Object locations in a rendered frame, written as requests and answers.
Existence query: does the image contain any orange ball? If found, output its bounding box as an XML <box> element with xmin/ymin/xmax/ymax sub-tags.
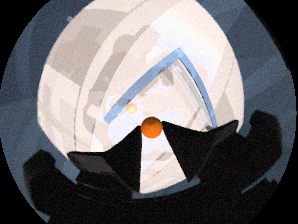
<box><xmin>141</xmin><ymin>116</ymin><xmax>162</xmax><ymax>139</ymax></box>

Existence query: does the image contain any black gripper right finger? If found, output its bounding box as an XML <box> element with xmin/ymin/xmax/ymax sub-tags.
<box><xmin>162</xmin><ymin>120</ymin><xmax>239</xmax><ymax>183</ymax></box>

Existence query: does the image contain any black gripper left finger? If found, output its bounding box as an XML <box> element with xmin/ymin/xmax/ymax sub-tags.
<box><xmin>67</xmin><ymin>125</ymin><xmax>142</xmax><ymax>194</ymax></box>

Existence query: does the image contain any clear l-shaped low wall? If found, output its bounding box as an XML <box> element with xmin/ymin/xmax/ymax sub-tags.
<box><xmin>170</xmin><ymin>59</ymin><xmax>213</xmax><ymax>131</ymax></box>

